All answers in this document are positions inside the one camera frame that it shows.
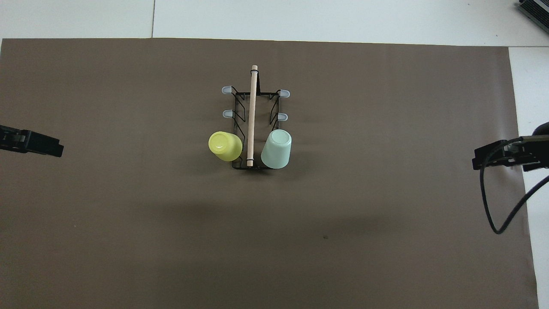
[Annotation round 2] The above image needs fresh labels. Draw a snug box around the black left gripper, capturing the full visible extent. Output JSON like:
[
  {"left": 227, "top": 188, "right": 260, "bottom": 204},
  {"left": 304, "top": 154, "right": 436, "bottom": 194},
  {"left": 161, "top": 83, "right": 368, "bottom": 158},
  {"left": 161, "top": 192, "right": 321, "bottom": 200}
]
[{"left": 0, "top": 125, "right": 64, "bottom": 158}]

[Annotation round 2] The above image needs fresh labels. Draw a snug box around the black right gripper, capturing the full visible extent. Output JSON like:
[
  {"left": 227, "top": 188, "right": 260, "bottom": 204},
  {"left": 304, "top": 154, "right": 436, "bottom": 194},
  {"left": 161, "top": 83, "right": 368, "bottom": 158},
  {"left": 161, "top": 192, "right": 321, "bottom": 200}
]
[{"left": 472, "top": 122, "right": 549, "bottom": 173}]

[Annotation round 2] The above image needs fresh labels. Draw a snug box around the yellow plastic cup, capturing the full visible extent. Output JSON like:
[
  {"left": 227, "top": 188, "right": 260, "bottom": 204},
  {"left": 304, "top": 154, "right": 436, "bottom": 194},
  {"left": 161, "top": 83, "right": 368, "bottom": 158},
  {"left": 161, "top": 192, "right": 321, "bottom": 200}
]
[{"left": 208, "top": 130, "right": 244, "bottom": 162}]

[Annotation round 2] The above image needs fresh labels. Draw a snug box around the pale green plastic cup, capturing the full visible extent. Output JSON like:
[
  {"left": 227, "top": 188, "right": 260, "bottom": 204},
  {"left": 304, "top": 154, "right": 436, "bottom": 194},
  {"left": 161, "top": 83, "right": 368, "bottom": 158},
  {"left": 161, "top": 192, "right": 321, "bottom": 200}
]
[{"left": 260, "top": 128, "right": 293, "bottom": 169}]

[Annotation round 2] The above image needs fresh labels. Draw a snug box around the grey ribbed device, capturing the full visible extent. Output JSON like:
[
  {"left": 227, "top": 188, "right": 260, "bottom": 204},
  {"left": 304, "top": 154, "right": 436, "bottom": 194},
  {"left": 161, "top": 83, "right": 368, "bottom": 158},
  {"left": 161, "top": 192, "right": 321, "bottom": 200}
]
[{"left": 516, "top": 0, "right": 549, "bottom": 23}]

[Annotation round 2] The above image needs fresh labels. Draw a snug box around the brown table mat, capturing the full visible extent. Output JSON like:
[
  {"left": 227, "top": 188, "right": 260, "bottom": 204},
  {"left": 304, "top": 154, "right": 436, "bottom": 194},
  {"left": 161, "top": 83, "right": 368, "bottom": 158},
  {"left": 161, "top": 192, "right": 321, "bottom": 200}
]
[{"left": 0, "top": 38, "right": 539, "bottom": 309}]

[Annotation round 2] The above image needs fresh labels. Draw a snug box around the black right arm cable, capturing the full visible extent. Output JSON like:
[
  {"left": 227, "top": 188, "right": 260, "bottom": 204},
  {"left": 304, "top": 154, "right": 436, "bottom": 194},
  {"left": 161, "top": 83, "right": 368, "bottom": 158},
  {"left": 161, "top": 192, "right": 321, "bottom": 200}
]
[{"left": 479, "top": 136, "right": 549, "bottom": 235}]

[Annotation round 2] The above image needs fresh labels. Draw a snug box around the black wire cup rack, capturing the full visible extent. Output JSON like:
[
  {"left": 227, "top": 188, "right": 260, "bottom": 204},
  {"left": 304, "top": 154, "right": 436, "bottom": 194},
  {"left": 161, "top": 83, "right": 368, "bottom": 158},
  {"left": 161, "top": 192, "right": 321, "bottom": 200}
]
[{"left": 221, "top": 65, "right": 291, "bottom": 171}]

